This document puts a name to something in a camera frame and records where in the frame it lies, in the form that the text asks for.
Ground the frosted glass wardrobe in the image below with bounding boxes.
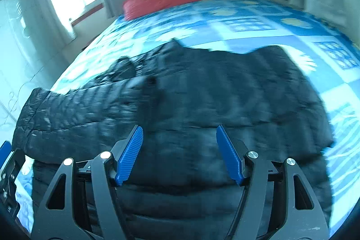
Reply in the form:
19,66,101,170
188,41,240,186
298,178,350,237
0,0,66,145

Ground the black puffer jacket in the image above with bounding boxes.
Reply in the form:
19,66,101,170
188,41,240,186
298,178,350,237
13,39,335,240

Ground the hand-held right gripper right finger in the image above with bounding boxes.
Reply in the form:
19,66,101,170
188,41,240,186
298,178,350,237
216,125,330,240

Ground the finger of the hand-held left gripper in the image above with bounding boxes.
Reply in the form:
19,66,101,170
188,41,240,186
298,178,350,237
0,141,26,218

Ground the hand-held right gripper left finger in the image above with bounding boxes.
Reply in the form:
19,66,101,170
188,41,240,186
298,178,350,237
30,125,144,240

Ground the blue leaf-print blanket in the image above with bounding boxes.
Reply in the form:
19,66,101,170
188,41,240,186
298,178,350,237
11,0,360,238

